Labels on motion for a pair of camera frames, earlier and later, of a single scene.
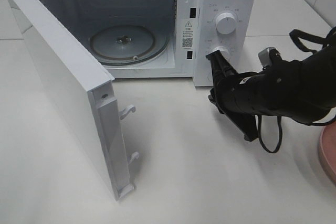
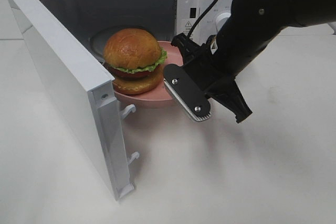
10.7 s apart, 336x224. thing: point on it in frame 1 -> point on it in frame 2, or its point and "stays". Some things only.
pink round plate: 327,144 -> 160,95
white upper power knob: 226,23 stays
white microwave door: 85,87 stays
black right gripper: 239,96 -> 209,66
